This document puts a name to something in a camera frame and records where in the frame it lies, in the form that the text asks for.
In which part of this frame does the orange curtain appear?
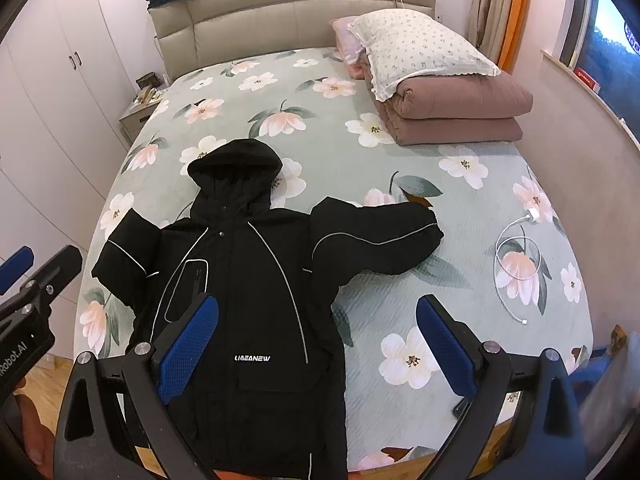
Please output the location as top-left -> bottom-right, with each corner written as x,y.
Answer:
498,0 -> 529,73

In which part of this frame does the beige nightstand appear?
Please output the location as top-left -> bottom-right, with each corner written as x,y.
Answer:
118,98 -> 160,144

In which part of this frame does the folded mauve quilt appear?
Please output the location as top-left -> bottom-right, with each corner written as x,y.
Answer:
374,73 -> 534,145

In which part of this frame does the person's left hand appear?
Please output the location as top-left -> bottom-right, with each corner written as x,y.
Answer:
14,394 -> 54,471

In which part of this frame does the white wardrobe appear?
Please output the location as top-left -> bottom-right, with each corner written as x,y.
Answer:
0,0 -> 139,346

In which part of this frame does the white floral pillow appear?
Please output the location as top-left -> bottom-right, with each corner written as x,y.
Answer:
348,9 -> 500,102

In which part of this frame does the floral green bed sheet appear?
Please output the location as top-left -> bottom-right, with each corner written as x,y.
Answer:
87,49 -> 593,470

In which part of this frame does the beige padded headboard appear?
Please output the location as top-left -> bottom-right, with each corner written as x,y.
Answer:
150,0 -> 436,79

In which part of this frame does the beige curtain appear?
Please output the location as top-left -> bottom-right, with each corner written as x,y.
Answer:
466,0 -> 512,63

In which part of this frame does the black hooded jacket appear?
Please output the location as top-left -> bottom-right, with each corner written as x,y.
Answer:
92,139 -> 442,479

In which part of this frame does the nightstand clutter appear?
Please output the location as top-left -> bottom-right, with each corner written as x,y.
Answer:
134,72 -> 167,105

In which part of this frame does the pink pillow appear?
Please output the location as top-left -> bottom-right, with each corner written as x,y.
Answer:
330,16 -> 366,80

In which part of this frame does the white charging cable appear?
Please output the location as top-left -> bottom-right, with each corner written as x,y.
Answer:
493,211 -> 544,328

